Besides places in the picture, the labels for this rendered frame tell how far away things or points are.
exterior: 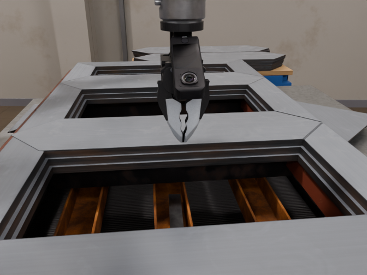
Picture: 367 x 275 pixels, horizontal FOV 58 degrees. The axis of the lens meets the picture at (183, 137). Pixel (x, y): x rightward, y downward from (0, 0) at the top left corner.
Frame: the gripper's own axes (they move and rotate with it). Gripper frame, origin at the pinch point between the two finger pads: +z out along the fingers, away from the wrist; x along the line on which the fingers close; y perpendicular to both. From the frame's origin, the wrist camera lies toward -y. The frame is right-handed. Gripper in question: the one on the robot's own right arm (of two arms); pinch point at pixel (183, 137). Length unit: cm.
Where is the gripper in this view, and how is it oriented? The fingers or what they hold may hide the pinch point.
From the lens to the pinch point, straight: 60.1
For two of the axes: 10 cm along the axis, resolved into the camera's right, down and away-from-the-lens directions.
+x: -9.9, 0.5, -1.0
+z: 0.0, 9.1, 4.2
